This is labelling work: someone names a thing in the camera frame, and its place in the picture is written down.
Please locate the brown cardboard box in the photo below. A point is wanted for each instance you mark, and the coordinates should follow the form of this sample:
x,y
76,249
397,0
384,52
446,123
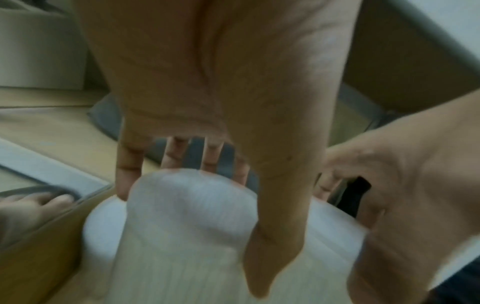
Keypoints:
x,y
37,267

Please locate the dark grey printed bag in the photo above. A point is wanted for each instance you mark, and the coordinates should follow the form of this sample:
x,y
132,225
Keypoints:
x,y
108,118

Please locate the person's left hand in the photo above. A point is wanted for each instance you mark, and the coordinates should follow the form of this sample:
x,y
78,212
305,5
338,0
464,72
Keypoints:
x,y
225,74

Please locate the white device in tray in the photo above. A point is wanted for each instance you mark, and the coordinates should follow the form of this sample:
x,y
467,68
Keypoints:
x,y
37,59

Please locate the person's left foot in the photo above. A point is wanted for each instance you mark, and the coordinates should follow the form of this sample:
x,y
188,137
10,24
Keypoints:
x,y
22,219

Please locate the person's right hand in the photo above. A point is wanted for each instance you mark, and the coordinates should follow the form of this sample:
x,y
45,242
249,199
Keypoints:
x,y
420,178

